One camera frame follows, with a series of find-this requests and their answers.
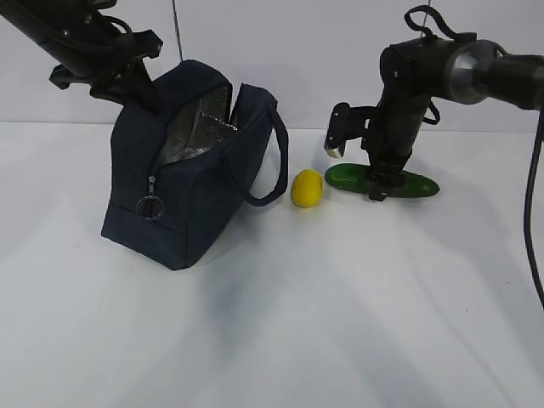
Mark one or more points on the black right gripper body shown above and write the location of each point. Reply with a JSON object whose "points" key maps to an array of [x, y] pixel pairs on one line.
{"points": [[390, 131]]}

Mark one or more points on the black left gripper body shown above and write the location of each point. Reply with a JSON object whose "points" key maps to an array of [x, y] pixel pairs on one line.
{"points": [[115, 72]]}

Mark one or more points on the dark green cucumber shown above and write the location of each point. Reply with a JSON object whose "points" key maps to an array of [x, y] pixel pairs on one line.
{"points": [[361, 179]]}

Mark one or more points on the yellow lemon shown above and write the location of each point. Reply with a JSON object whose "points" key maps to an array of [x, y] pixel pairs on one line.
{"points": [[307, 189]]}

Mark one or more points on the navy blue lunch bag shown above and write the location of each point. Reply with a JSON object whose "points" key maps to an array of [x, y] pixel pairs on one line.
{"points": [[178, 178]]}

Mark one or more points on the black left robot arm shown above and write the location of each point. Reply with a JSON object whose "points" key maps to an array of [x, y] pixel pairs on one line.
{"points": [[49, 24]]}

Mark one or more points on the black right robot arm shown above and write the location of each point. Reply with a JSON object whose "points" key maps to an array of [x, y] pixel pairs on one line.
{"points": [[415, 72]]}

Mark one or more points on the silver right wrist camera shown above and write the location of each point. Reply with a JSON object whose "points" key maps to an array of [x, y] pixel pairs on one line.
{"points": [[337, 129]]}

